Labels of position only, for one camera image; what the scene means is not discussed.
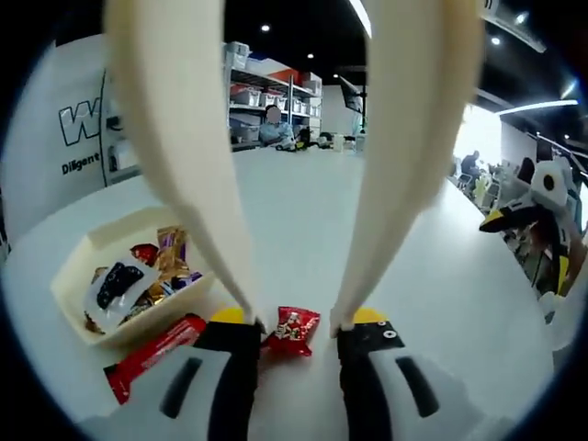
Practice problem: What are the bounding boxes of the ceiling air conditioner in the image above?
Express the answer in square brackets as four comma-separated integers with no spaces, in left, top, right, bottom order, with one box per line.
[480,0,548,51]

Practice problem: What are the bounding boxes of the gold food packet purple ends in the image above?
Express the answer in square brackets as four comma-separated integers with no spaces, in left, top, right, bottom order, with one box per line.
[160,270,203,295]

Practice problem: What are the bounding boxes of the white printed partition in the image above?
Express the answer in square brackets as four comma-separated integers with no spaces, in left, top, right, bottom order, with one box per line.
[0,34,116,221]

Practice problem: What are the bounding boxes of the white food tongs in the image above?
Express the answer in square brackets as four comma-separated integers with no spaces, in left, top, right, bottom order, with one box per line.
[101,0,483,339]

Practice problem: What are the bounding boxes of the black food packet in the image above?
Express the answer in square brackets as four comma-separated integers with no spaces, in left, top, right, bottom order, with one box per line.
[94,261,143,311]

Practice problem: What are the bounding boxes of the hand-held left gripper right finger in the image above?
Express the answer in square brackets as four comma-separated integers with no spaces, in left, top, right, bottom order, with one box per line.
[337,307,488,441]

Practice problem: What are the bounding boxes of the bright light bar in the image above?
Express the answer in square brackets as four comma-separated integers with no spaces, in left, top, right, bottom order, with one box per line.
[498,98,580,116]

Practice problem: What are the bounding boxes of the ceiling strip light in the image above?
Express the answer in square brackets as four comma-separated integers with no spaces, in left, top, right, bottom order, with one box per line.
[348,0,373,38]

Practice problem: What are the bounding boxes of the cream container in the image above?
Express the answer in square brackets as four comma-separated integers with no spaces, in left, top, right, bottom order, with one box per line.
[49,205,217,348]

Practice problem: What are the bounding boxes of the row of white storage boxes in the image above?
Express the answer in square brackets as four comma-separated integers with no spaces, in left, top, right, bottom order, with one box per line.
[232,86,322,116]

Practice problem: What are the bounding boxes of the red printed food packet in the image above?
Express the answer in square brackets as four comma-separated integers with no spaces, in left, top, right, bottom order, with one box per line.
[260,305,322,358]

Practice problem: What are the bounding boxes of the shiny red food packet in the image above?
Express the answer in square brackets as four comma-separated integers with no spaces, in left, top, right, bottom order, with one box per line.
[130,243,160,267]

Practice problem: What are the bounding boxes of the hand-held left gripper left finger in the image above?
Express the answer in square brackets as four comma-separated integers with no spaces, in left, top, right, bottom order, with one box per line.
[80,307,263,441]

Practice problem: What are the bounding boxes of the large red food packet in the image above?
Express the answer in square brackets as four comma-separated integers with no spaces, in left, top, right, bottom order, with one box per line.
[104,313,207,405]

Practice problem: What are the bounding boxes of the metal shelf rack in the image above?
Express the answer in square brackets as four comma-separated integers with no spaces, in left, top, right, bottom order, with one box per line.
[222,40,325,148]

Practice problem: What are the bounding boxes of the black mounted monitor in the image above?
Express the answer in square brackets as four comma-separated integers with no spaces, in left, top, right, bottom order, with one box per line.
[338,75,368,114]

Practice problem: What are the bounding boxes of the white worn device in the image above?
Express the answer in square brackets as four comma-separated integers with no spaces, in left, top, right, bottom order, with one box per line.
[537,288,588,355]

